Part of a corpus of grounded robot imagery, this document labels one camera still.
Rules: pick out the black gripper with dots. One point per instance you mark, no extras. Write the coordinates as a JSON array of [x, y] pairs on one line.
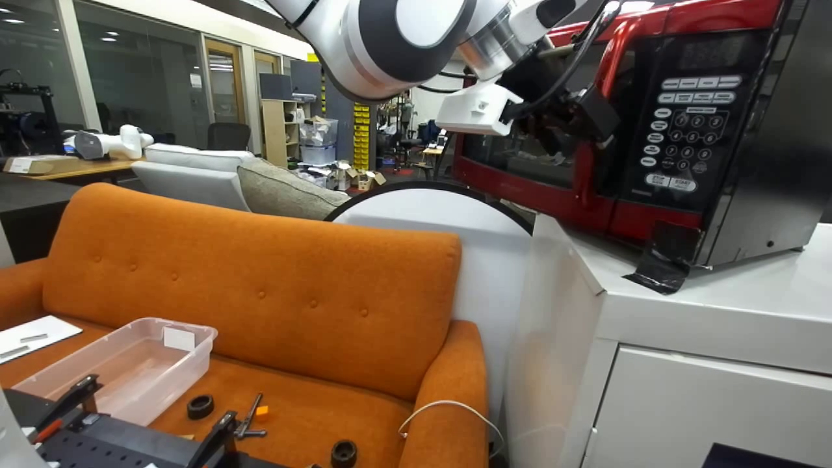
[[559, 105]]

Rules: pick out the red microwave door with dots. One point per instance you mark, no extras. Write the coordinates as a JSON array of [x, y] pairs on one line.
[[520, 187]]

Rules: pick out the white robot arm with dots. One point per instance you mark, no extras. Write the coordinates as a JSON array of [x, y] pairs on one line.
[[381, 40]]

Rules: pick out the red black microwave oven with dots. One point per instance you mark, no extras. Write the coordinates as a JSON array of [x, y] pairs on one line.
[[761, 131]]

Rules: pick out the black tape strip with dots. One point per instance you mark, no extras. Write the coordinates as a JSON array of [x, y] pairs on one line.
[[663, 263]]

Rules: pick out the round white photo reflector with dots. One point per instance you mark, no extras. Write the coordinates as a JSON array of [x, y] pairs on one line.
[[431, 213]]

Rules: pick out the white cabinet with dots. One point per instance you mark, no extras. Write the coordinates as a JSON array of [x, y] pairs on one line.
[[693, 330]]

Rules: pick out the wooden shelf unit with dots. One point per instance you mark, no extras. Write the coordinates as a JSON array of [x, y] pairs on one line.
[[277, 131]]

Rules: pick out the grey fabric cushion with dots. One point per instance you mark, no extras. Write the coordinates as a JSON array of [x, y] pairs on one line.
[[287, 197]]

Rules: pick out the orange fabric sofa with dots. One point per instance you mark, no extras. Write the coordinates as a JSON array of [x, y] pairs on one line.
[[260, 288]]

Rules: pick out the white sofa cushion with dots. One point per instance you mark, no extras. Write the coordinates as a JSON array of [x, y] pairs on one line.
[[189, 179]]

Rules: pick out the small orange cube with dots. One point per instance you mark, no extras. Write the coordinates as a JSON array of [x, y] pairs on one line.
[[260, 411]]

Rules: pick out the wooden table with white rolls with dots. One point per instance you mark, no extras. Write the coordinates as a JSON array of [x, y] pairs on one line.
[[69, 166]]

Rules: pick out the clear plastic bin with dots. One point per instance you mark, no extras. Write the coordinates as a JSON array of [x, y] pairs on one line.
[[113, 365]]

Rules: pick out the white paper sheet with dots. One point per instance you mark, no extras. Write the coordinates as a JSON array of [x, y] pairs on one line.
[[40, 333]]

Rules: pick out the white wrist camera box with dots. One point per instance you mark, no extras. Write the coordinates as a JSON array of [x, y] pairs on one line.
[[475, 111]]

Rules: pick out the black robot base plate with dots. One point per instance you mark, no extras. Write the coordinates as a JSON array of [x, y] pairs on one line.
[[113, 445]]

